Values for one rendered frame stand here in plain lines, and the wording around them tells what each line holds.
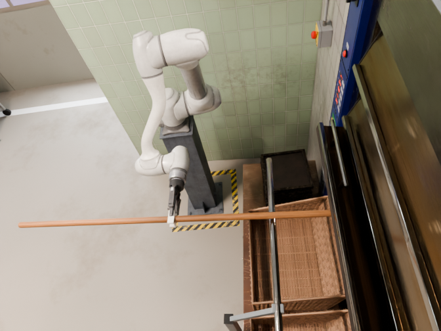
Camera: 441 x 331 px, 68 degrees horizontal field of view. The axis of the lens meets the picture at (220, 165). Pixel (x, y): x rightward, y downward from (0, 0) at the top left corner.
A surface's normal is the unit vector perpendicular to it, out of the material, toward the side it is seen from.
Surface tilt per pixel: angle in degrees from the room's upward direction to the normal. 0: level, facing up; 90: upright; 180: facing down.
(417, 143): 70
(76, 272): 0
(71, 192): 0
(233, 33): 90
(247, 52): 90
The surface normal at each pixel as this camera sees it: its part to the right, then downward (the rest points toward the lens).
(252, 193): -0.15, -0.58
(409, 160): -0.98, -0.15
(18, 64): 0.03, 0.80
